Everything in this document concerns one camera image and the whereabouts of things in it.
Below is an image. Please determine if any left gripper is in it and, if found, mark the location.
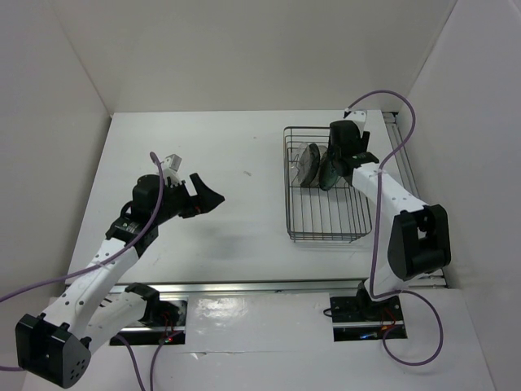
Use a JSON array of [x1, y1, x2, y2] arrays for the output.
[[152, 172, 224, 224]]

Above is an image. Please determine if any frosted square glass plate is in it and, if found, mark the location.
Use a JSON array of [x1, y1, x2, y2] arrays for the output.
[[310, 144, 327, 188]]

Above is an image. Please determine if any blue patterned round plate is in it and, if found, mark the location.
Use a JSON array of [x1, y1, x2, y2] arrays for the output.
[[318, 152, 345, 191]]

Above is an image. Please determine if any black round plate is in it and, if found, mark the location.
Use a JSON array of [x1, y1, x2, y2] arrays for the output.
[[297, 143, 320, 187]]

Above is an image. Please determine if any clear textured glass plate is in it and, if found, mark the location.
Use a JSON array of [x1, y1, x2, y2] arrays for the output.
[[289, 143, 311, 187]]

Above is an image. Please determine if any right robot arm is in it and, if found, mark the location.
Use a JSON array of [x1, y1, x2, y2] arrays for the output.
[[328, 120, 452, 319]]

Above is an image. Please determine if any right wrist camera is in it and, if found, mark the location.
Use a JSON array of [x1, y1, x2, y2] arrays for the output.
[[344, 108, 368, 134]]

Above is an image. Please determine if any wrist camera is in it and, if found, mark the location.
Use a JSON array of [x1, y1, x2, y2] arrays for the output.
[[344, 108, 368, 134], [160, 154, 182, 187]]

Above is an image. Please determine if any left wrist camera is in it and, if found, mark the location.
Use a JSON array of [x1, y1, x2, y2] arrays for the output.
[[160, 154, 182, 187]]

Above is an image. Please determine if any metal wire dish rack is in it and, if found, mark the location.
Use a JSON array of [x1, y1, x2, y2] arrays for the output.
[[283, 126, 372, 244]]

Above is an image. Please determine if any front aluminium rail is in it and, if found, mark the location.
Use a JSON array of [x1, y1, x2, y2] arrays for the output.
[[109, 277, 367, 297]]

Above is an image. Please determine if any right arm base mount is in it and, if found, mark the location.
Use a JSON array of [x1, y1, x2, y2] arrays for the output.
[[322, 297, 408, 342]]

